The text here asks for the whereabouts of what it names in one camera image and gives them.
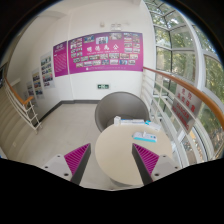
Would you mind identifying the wooden handrail white railing right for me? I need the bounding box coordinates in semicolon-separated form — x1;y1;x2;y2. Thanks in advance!
141;67;224;167

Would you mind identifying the narrow magenta text panel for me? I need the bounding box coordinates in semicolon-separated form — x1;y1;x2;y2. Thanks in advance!
53;41;68;77

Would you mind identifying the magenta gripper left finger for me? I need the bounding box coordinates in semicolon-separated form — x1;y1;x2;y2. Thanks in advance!
41;142;92;186

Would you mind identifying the white wall poster upper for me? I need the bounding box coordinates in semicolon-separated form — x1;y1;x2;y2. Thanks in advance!
40;52;55;88

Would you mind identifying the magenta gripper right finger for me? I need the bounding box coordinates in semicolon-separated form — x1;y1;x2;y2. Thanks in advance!
131;142;181;186

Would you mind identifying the white wall poster lower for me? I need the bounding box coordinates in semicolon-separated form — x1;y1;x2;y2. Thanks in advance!
26;81;35;98

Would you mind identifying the large magenta photo board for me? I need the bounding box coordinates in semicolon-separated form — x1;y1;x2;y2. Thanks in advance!
68;32;143;74

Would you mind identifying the white wall poster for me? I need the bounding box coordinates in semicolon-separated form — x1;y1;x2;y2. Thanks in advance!
26;81;35;98
32;69;44;99
40;52;55;88

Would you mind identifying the white wall switch plate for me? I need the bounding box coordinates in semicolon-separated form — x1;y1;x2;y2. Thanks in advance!
111;23;122;31

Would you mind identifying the wooden handrail stair railing left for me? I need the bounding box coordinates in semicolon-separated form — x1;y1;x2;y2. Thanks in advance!
4;78;41;133

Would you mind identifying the red and white warning sign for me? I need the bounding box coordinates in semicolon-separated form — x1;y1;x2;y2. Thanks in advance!
172;85;202;133

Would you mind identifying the white power strip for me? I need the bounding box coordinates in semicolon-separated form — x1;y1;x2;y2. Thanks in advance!
113;116;161;131

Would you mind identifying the round white table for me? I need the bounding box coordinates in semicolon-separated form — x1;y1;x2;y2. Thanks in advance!
95;125;172;186

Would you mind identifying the grey tub armchair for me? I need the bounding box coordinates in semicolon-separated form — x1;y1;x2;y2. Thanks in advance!
95;92;149;132

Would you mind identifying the green exit sign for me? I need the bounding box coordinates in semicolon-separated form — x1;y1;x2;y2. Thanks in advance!
97;84;109;89

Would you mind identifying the white wall poster middle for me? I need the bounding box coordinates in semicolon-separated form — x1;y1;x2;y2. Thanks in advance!
32;69;44;99

